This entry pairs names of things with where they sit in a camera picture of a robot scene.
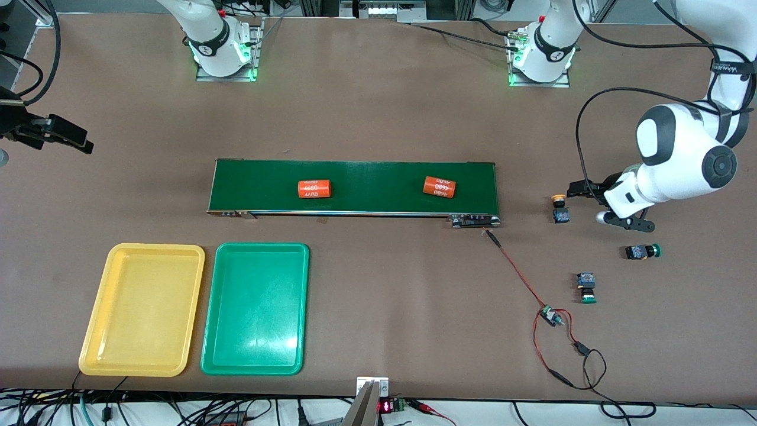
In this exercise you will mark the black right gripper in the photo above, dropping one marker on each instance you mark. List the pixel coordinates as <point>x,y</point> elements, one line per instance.
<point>15,126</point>

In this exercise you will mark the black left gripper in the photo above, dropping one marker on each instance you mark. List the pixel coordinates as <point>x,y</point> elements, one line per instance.
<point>598,187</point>

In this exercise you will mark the green cap push button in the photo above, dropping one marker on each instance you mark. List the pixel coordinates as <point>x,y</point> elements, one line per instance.
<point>585,279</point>
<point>637,252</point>

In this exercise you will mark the yellow cap push button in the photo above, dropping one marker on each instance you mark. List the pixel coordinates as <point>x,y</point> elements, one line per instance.
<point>561,215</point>

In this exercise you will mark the orange 4680 cylinder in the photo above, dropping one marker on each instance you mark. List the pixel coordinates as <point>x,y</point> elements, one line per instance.
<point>440,187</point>
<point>313,189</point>

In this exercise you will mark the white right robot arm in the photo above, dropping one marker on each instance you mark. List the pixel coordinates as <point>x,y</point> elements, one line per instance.
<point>207,29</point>

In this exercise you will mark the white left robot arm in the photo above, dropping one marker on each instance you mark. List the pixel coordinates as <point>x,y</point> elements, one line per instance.
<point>680,160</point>

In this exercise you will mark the small black controller board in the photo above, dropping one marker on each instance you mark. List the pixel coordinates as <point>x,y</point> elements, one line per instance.
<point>550,316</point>

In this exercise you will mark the yellow plastic tray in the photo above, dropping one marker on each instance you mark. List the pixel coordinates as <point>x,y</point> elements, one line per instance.
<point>142,307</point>

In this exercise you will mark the green belt conveyor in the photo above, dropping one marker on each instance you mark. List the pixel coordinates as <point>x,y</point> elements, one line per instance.
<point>372,186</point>

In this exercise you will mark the red clip lead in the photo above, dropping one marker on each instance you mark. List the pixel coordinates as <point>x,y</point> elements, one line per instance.
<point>423,406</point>

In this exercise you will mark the green plastic tray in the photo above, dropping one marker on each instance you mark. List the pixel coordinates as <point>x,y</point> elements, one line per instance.
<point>254,307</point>

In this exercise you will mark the red digit display module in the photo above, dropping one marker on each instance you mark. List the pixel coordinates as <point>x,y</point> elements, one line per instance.
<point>385,407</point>

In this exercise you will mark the aluminium extrusion post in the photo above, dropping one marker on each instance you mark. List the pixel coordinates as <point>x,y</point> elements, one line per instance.
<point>36,12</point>

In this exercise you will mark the aluminium arm base plate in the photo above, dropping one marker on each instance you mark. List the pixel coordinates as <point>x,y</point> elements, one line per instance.
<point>258,53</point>
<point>556,84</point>

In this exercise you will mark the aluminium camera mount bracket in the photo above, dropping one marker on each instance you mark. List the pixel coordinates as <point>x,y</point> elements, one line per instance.
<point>366,408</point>

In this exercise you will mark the metal frame with lights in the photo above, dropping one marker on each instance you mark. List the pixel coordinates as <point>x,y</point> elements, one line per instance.
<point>381,10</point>

